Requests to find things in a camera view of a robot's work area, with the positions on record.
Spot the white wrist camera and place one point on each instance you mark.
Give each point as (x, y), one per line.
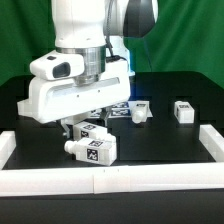
(56, 66)

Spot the paper sheet with markers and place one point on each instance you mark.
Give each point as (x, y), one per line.
(120, 110)

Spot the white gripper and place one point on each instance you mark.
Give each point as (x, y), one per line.
(54, 100)

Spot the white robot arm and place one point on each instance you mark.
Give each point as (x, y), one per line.
(82, 74)

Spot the white U-shaped fence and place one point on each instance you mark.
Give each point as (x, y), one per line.
(62, 181)

